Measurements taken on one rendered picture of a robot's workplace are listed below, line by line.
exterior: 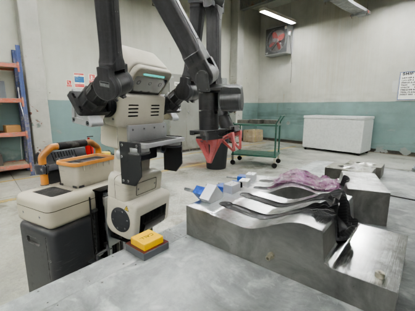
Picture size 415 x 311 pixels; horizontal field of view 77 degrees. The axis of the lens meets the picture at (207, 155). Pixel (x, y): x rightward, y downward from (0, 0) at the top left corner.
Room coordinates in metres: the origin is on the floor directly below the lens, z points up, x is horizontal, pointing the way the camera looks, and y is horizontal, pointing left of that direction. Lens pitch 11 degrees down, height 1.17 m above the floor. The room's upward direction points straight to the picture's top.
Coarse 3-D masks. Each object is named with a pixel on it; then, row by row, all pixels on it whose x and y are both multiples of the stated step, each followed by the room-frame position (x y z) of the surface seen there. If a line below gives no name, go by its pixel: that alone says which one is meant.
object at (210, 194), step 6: (198, 186) 0.78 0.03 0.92; (210, 186) 0.76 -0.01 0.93; (216, 186) 0.75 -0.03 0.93; (192, 192) 0.81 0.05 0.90; (198, 192) 0.77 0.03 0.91; (204, 192) 0.75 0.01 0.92; (210, 192) 0.74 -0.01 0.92; (216, 192) 0.75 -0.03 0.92; (198, 198) 0.79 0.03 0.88; (204, 198) 0.73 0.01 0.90; (210, 198) 0.73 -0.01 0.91; (216, 198) 0.75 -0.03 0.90
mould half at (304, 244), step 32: (256, 192) 0.84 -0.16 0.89; (192, 224) 0.70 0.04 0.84; (224, 224) 0.63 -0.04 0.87; (256, 224) 0.60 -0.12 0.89; (288, 224) 0.52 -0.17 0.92; (320, 224) 0.50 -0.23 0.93; (256, 256) 0.56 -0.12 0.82; (288, 256) 0.51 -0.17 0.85; (320, 256) 0.47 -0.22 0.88; (352, 256) 0.50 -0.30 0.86; (384, 256) 0.50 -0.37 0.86; (320, 288) 0.47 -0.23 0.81; (352, 288) 0.43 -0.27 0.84; (384, 288) 0.40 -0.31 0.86
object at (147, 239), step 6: (138, 234) 0.64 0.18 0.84; (144, 234) 0.64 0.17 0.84; (150, 234) 0.64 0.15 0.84; (156, 234) 0.64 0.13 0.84; (132, 240) 0.62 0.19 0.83; (138, 240) 0.61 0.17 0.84; (144, 240) 0.61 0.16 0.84; (150, 240) 0.61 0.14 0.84; (156, 240) 0.62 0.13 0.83; (162, 240) 0.63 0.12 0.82; (138, 246) 0.60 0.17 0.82; (144, 246) 0.59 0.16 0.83; (150, 246) 0.60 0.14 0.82
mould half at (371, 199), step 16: (256, 176) 1.15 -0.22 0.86; (272, 176) 1.15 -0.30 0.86; (320, 176) 1.07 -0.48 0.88; (352, 176) 0.95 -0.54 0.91; (368, 176) 0.95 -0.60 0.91; (272, 192) 0.90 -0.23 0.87; (288, 192) 0.88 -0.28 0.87; (304, 192) 0.86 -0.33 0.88; (320, 192) 0.87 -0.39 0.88; (352, 192) 0.80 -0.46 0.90; (368, 192) 0.79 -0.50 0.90; (384, 192) 0.77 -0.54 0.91; (368, 208) 0.78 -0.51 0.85; (384, 208) 0.77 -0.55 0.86; (384, 224) 0.77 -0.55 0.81
